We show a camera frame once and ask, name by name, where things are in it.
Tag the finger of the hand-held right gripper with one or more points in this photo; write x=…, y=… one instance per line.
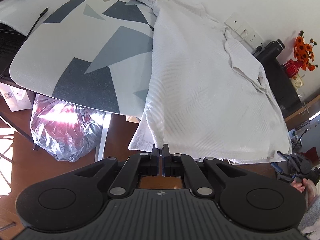
x=282, y=155
x=277, y=168

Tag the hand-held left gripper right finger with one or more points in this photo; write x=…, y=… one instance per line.
x=167, y=162

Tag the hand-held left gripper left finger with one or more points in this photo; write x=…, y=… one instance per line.
x=155, y=162

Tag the white textured garment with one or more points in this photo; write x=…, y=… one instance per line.
x=205, y=92

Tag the person's right forearm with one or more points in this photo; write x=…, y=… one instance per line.
x=311, y=217

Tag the clear plastic bag of clothes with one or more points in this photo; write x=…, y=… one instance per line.
x=65, y=135

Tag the person's right hand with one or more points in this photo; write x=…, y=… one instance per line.
x=300, y=186

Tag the wooden shelf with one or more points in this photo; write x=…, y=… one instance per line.
x=302, y=115

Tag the black cabinet box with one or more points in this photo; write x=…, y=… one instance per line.
x=280, y=87

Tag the glass jar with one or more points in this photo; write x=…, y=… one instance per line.
x=297, y=81

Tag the red vase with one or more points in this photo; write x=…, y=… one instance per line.
x=292, y=68

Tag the orange artificial flowers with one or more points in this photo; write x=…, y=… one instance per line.
x=303, y=51

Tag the black insulated bottle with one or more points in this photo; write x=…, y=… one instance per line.
x=271, y=46

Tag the geometric patterned mat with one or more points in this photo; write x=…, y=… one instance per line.
x=82, y=55

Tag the white wall socket panel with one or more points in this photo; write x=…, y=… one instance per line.
x=246, y=33

